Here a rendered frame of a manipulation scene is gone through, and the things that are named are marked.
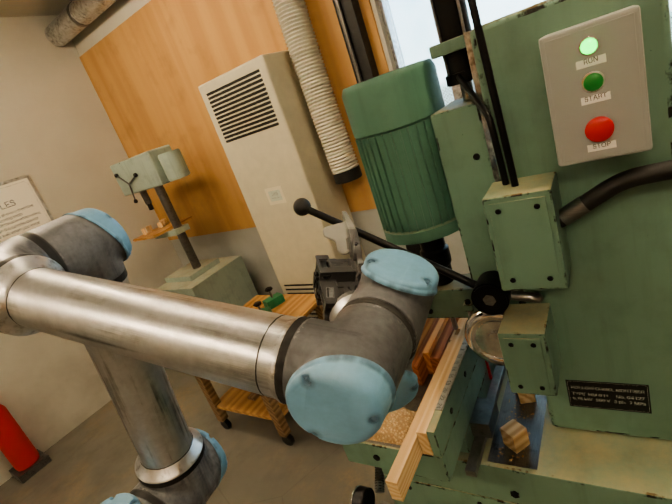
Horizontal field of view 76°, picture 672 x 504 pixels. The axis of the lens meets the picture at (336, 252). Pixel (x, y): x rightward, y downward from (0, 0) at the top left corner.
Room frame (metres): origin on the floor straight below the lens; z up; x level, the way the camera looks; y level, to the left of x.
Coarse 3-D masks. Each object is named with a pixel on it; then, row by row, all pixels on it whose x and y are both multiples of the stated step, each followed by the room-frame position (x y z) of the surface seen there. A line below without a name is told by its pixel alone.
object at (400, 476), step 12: (444, 360) 0.75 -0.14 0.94; (432, 384) 0.69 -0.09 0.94; (420, 408) 0.64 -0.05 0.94; (420, 420) 0.61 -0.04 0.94; (408, 432) 0.60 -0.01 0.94; (408, 444) 0.57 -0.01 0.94; (396, 456) 0.56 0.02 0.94; (408, 456) 0.55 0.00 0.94; (420, 456) 0.58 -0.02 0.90; (396, 468) 0.53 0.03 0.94; (408, 468) 0.54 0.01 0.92; (396, 480) 0.51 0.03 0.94; (408, 480) 0.53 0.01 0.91; (396, 492) 0.51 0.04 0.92
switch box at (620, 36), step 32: (576, 32) 0.51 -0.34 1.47; (608, 32) 0.49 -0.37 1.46; (640, 32) 0.48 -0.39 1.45; (544, 64) 0.53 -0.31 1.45; (608, 64) 0.49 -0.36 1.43; (640, 64) 0.48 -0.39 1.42; (576, 96) 0.51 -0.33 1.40; (640, 96) 0.48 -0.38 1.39; (576, 128) 0.52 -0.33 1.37; (640, 128) 0.48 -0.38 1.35; (576, 160) 0.52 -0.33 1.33
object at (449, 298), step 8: (440, 288) 0.81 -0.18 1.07; (448, 288) 0.80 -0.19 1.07; (456, 288) 0.78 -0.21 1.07; (464, 288) 0.77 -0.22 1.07; (472, 288) 0.76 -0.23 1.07; (440, 296) 0.80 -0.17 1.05; (448, 296) 0.79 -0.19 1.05; (456, 296) 0.78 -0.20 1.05; (464, 296) 0.77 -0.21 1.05; (432, 304) 0.82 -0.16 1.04; (440, 304) 0.81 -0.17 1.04; (448, 304) 0.80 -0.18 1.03; (456, 304) 0.79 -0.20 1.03; (432, 312) 0.81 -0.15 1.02; (440, 312) 0.81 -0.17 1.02; (448, 312) 0.80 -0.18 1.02; (456, 312) 0.79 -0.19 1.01; (464, 312) 0.78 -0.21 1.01
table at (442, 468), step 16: (480, 368) 0.78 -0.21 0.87; (480, 384) 0.76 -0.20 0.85; (416, 400) 0.71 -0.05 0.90; (464, 400) 0.68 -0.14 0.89; (464, 416) 0.66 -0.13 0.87; (464, 432) 0.65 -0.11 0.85; (352, 448) 0.67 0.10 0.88; (368, 448) 0.65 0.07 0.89; (384, 448) 0.63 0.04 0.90; (448, 448) 0.59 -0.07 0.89; (368, 464) 0.66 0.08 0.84; (384, 464) 0.64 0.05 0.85; (432, 464) 0.58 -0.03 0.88; (448, 464) 0.57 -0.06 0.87; (448, 480) 0.56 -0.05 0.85
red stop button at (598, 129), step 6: (594, 120) 0.50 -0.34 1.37; (600, 120) 0.49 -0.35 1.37; (606, 120) 0.49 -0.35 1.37; (588, 126) 0.50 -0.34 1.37; (594, 126) 0.50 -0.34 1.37; (600, 126) 0.49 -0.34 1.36; (606, 126) 0.49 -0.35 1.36; (612, 126) 0.49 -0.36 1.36; (588, 132) 0.50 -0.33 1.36; (594, 132) 0.50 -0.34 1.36; (600, 132) 0.49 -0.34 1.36; (606, 132) 0.49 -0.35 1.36; (612, 132) 0.49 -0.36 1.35; (588, 138) 0.50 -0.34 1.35; (594, 138) 0.50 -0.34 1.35; (600, 138) 0.50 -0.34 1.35; (606, 138) 0.49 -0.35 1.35
